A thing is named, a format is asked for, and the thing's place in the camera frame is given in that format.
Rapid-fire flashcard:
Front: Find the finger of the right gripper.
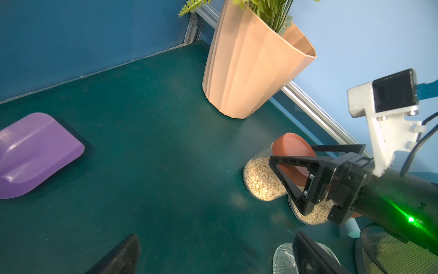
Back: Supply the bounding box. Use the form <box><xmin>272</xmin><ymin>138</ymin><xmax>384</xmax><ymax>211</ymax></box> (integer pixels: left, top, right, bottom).
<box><xmin>269</xmin><ymin>156</ymin><xmax>333</xmax><ymax>215</ymax></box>
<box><xmin>311</xmin><ymin>144</ymin><xmax>366</xmax><ymax>154</ymax></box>

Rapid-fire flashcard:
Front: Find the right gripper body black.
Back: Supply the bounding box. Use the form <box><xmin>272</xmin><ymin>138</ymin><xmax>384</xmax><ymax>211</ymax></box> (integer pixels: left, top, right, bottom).
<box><xmin>306</xmin><ymin>153</ymin><xmax>373</xmax><ymax>226</ymax></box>

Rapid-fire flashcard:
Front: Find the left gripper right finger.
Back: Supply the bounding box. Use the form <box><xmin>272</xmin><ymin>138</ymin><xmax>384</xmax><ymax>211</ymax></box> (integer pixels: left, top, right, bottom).
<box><xmin>293</xmin><ymin>231</ymin><xmax>350</xmax><ymax>274</ymax></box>

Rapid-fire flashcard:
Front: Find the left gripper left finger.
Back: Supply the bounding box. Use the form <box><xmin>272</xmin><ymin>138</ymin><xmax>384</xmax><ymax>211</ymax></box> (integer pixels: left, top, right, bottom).
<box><xmin>86</xmin><ymin>234</ymin><xmax>140</xmax><ymax>274</ymax></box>

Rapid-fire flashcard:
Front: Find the red lid oatmeal jar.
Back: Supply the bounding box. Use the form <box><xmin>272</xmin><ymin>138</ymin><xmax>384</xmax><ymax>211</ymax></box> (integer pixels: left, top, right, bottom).
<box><xmin>288</xmin><ymin>197</ymin><xmax>335</xmax><ymax>226</ymax></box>
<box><xmin>242</xmin><ymin>132</ymin><xmax>317</xmax><ymax>202</ymax></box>

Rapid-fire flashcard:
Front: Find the beige lid oatmeal jar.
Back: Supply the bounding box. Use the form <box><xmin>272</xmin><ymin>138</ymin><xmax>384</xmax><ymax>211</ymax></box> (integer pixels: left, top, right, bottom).
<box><xmin>272</xmin><ymin>243</ymin><xmax>340</xmax><ymax>274</ymax></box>

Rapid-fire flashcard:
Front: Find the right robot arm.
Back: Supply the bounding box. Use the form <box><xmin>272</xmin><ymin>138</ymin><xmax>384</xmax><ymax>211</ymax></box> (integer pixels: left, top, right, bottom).
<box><xmin>269</xmin><ymin>144</ymin><xmax>438</xmax><ymax>254</ymax></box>

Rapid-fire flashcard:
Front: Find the light blue toy spatula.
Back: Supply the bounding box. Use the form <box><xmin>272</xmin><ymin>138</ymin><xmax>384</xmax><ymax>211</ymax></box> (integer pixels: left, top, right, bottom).
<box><xmin>344</xmin><ymin>218</ymin><xmax>361</xmax><ymax>239</ymax></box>

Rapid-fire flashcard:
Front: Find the mesh bin green bag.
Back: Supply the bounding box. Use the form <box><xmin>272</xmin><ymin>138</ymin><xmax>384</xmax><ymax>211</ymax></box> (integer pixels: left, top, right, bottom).
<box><xmin>355</xmin><ymin>224</ymin><xmax>438</xmax><ymax>274</ymax></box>

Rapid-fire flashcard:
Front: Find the terracotta flower pot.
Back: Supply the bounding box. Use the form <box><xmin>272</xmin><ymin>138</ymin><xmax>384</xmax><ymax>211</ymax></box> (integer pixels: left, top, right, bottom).
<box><xmin>202</xmin><ymin>1</ymin><xmax>317</xmax><ymax>119</ymax></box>

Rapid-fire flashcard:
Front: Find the white flowers green plant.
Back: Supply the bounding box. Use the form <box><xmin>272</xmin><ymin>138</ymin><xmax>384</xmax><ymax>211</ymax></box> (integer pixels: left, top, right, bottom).
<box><xmin>178</xmin><ymin>0</ymin><xmax>321</xmax><ymax>35</ymax></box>

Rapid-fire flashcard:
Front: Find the purple pink toy spatula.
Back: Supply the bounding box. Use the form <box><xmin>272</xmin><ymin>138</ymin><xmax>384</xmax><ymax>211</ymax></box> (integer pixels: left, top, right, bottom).
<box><xmin>1</xmin><ymin>113</ymin><xmax>85</xmax><ymax>199</ymax></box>

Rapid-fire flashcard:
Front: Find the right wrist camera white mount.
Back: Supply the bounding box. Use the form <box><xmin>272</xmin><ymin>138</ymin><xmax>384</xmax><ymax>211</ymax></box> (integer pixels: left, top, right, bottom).
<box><xmin>347</xmin><ymin>68</ymin><xmax>426</xmax><ymax>177</ymax></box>

